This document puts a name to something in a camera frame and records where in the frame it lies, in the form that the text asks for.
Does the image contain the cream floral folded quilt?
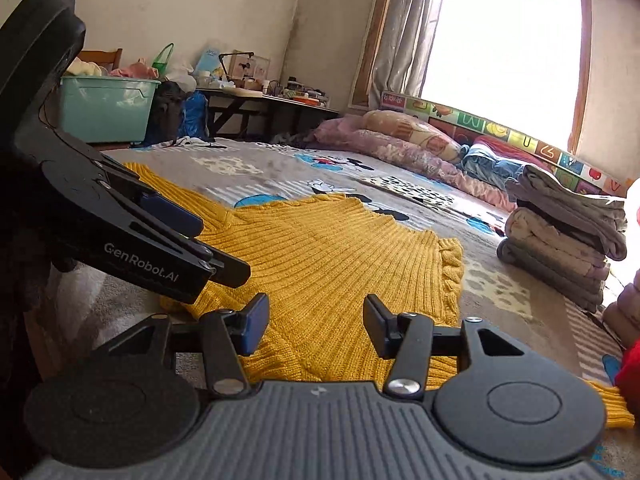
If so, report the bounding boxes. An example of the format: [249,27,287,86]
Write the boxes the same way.
[504,207,610,281]

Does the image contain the lilac grey folded garment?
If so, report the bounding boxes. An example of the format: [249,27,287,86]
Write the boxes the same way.
[505,185,628,262]

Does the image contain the blue plastic bag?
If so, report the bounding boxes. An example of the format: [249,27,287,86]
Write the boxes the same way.
[179,91,209,142]

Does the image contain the purple floral pillow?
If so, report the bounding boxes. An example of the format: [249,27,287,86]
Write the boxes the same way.
[311,116,517,212]

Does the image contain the yellow knitted sweater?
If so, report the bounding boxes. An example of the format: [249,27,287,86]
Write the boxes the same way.
[122,161,637,431]

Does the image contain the purple floral folded quilt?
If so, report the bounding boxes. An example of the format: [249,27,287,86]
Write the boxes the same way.
[617,269,640,322]

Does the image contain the grey curtain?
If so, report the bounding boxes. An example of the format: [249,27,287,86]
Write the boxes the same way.
[369,0,452,107]

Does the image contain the black table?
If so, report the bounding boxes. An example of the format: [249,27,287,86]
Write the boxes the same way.
[194,86,342,142]

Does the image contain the blue striped folded quilt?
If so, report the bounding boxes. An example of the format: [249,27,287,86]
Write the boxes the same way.
[461,135,552,192]

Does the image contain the framed picture board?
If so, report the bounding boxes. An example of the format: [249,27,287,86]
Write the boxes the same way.
[231,54,272,89]

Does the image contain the dark grey folded garment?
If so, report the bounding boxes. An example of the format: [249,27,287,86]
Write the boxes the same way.
[496,240,607,314]

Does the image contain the wooden chair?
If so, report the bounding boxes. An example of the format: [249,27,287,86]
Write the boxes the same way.
[79,48,124,69]

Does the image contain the red cloth item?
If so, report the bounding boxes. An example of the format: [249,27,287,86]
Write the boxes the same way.
[601,305,640,352]

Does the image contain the teal plastic storage bin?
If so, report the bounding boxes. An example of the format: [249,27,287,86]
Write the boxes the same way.
[59,75,162,144]

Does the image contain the blue white wipes pack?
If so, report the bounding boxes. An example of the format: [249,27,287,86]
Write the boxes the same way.
[192,47,224,79]

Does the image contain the grey crumpled cloth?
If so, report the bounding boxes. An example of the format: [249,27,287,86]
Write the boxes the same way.
[271,129,314,147]

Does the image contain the dark crumpled clothes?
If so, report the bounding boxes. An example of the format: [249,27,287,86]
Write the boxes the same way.
[144,81,187,144]

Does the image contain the bright window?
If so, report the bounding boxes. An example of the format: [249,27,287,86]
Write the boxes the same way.
[422,0,586,151]

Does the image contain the person's left hand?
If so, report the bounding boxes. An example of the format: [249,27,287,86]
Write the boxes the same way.
[0,95,76,341]

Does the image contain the cream knitted garment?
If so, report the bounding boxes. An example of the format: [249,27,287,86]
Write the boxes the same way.
[64,56,109,78]

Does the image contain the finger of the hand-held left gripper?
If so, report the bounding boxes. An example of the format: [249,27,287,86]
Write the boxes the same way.
[100,152,205,238]
[130,217,252,287]

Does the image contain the peach cartoon pillow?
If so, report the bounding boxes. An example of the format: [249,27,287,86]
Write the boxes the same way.
[361,109,464,164]

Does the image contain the green bag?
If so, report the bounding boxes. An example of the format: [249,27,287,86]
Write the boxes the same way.
[150,42,176,79]

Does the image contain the white plastic bag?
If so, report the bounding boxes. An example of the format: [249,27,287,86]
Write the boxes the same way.
[169,62,199,92]

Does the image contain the pile of small desk items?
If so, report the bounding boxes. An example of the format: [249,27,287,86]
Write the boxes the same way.
[262,76,332,107]

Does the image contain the grey cartoon printed blanket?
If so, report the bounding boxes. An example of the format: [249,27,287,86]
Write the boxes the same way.
[22,137,640,480]

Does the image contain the wooden window frame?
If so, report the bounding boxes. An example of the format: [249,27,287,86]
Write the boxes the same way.
[350,0,596,157]

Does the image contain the colourful alphabet foam mat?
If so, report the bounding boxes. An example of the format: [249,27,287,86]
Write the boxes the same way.
[379,90,637,199]

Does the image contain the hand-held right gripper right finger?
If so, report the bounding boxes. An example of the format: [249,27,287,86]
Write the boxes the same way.
[363,294,536,401]

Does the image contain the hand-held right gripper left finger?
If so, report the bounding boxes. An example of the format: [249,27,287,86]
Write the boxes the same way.
[92,292,271,398]

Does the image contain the red knitted sweater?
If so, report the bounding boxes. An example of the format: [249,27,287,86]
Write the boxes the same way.
[615,339,640,411]

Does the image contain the pink garment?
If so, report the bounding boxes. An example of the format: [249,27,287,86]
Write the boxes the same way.
[106,56,162,82]

